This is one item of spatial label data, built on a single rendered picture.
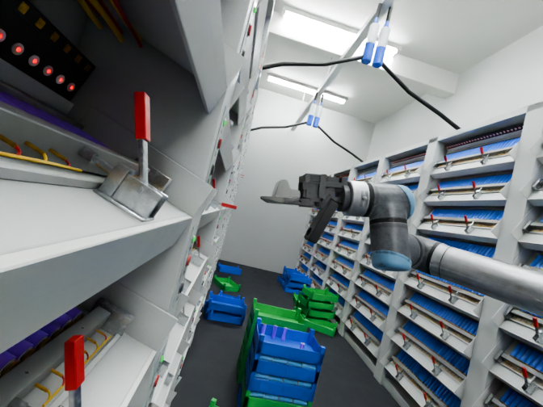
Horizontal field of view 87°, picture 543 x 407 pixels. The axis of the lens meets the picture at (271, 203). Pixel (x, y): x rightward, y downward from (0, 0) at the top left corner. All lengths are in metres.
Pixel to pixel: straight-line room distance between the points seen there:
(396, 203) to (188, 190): 0.52
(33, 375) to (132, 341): 0.16
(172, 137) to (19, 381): 0.29
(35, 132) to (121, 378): 0.27
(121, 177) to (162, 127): 0.21
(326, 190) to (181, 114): 0.42
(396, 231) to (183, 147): 0.52
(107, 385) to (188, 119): 0.32
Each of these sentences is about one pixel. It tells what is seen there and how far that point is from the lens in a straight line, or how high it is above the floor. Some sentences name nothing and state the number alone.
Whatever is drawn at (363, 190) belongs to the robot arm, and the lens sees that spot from 0.73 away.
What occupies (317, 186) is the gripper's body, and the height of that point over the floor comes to 1.01.
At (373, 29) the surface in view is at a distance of 2.13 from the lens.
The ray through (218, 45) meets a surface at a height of 1.06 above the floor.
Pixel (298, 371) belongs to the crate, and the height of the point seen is 0.28.
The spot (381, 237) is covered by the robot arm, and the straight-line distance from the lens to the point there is 0.74.
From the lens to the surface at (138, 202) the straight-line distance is 0.23.
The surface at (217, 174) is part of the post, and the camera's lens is 1.11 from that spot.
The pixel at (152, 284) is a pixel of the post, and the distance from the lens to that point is 0.44.
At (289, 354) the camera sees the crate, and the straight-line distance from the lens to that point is 1.41.
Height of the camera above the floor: 0.92
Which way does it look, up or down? 2 degrees up
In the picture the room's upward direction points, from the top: 14 degrees clockwise
